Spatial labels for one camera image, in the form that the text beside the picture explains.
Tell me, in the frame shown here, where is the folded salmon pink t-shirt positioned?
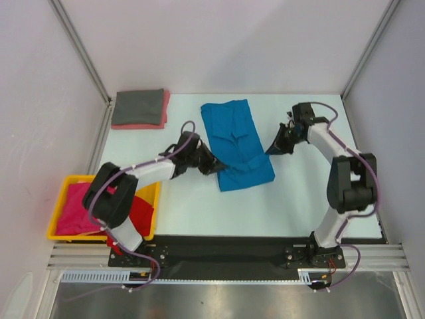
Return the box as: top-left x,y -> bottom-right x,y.
111,89 -> 170,130

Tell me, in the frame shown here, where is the aluminium front rail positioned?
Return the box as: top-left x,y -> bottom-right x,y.
47,243 -> 410,272

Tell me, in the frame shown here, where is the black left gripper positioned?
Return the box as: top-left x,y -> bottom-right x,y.
186,143 -> 227,175

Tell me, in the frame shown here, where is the red t-shirt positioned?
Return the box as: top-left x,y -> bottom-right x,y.
107,196 -> 154,256

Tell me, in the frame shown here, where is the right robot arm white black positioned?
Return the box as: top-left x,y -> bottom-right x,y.
266,122 -> 379,268

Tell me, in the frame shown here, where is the folded grey t-shirt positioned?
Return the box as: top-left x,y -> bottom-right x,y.
112,89 -> 165,126

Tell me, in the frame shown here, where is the grey slotted cable duct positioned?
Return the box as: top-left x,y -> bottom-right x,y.
62,268 -> 331,285

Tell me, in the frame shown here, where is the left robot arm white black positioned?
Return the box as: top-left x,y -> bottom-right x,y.
82,144 -> 228,266

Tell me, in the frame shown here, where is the yellow plastic bin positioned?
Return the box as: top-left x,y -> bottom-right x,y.
47,175 -> 161,241

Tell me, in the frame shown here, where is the magenta t-shirt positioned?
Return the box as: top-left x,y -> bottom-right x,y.
55,182 -> 100,236

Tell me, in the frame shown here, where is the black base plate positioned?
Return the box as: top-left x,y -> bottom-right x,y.
108,235 -> 346,280

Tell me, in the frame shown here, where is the right aluminium frame post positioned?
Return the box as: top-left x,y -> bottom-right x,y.
340,0 -> 402,102

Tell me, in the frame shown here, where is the blue t-shirt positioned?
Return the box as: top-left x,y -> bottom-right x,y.
201,100 -> 275,192

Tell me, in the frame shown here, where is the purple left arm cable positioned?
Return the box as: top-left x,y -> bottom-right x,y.
88,120 -> 197,290

